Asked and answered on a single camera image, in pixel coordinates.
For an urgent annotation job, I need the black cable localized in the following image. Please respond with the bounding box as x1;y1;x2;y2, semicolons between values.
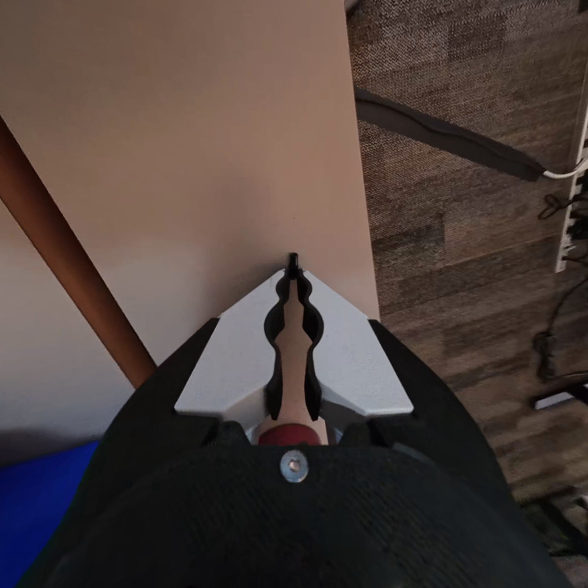
532;276;588;383
537;193;573;221

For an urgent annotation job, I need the white power strip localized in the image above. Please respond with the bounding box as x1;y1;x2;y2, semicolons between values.
555;60;588;273

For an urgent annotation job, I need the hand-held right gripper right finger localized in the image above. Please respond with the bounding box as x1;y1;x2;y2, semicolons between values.
296;270;414;435

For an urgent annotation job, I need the dark floor cable cover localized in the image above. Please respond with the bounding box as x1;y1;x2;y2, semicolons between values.
356;89;546;181

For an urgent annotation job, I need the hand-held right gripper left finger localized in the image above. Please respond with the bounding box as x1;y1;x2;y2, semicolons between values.
175;270;293;435

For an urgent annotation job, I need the blue plastic bin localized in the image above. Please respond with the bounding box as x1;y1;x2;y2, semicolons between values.
0;439;103;588

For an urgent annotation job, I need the brown wooden pole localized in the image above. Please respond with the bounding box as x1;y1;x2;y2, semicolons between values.
0;115;157;390

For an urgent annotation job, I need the white cable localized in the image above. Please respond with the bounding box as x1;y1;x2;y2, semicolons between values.
543;154;588;180

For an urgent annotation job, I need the red round object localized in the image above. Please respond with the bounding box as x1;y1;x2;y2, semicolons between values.
258;424;320;447

